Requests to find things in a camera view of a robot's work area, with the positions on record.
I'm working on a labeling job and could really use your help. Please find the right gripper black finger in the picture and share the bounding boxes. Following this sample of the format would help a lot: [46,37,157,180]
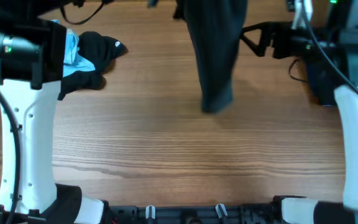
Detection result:
[241,34,272,57]
[239,21,275,34]

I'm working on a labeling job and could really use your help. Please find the dark green t-shirt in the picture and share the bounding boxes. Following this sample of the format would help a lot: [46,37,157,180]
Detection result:
[173,0,247,113]

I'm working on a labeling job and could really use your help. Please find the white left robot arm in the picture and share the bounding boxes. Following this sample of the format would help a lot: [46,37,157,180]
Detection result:
[0,1,110,223]

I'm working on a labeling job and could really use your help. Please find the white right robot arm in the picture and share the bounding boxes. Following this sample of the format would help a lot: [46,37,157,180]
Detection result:
[241,1,358,223]

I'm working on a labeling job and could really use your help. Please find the folded dark navy garment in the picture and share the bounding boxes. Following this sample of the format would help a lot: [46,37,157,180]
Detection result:
[305,60,336,106]

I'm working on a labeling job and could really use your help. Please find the black garment with logo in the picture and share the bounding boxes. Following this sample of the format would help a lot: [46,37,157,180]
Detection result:
[58,31,128,101]

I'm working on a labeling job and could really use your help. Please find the light blue crumpled garment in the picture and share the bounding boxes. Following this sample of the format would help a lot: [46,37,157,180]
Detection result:
[63,28,95,77]

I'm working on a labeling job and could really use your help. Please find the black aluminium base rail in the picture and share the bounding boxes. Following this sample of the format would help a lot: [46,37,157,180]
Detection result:
[110,203,283,224]

